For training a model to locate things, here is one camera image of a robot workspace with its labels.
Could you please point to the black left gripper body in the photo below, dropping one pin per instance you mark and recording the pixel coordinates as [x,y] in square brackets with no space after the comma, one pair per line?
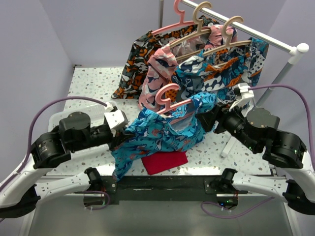
[114,141]

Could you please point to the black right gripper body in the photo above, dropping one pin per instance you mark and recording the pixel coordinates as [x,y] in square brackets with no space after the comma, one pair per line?
[231,121]

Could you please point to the blue shark print shorts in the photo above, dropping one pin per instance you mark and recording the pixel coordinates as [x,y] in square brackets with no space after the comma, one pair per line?
[154,133]

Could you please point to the pink hanger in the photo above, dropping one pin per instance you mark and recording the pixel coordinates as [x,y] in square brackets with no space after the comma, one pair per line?
[180,23]
[164,104]

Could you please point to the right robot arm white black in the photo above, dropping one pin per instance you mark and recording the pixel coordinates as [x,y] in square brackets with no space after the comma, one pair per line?
[258,131]

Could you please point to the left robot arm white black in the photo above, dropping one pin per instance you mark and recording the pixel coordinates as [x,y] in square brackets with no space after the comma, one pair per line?
[21,192]

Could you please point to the black orange camo shorts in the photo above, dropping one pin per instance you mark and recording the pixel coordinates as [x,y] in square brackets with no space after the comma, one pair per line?
[135,66]

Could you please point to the beige hanger middle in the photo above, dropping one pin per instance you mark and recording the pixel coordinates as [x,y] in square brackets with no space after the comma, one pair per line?
[199,22]

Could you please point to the beige hanger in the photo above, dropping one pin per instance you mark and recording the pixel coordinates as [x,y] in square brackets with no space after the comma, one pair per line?
[199,22]
[229,44]

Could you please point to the beige hanger front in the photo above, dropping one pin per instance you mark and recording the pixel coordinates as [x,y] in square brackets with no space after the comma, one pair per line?
[229,44]

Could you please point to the white plastic basket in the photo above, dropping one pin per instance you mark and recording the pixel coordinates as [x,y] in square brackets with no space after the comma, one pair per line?
[95,112]

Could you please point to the red folded cloth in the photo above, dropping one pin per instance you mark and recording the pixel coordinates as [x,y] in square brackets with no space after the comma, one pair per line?
[163,161]

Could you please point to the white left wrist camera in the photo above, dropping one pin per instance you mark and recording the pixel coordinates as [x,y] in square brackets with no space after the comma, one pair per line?
[115,118]

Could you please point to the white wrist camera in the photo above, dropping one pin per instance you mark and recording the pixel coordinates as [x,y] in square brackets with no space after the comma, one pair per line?
[243,95]
[115,118]

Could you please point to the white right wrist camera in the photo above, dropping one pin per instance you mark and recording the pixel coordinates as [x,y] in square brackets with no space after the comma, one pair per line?
[243,95]

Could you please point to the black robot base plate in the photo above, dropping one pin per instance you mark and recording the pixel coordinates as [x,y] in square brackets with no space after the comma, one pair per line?
[158,188]

